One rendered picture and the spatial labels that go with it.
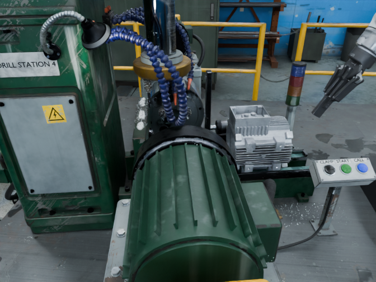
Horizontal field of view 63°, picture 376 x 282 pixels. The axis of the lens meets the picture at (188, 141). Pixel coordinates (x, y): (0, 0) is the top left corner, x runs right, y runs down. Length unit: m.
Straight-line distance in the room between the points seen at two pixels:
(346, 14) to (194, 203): 6.14
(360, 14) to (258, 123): 5.53
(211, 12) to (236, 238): 3.83
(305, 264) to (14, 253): 0.91
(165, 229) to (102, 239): 0.77
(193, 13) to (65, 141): 3.37
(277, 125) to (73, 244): 0.80
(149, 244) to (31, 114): 0.63
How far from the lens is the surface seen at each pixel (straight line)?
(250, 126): 1.06
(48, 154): 0.97
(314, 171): 1.00
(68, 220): 1.12
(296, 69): 1.40
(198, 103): 1.27
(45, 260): 1.12
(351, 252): 1.15
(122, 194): 1.07
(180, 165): 0.43
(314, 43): 5.84
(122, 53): 4.42
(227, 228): 0.36
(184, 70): 0.93
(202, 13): 4.12
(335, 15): 6.35
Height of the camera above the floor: 1.60
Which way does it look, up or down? 31 degrees down
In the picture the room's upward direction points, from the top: 1 degrees counter-clockwise
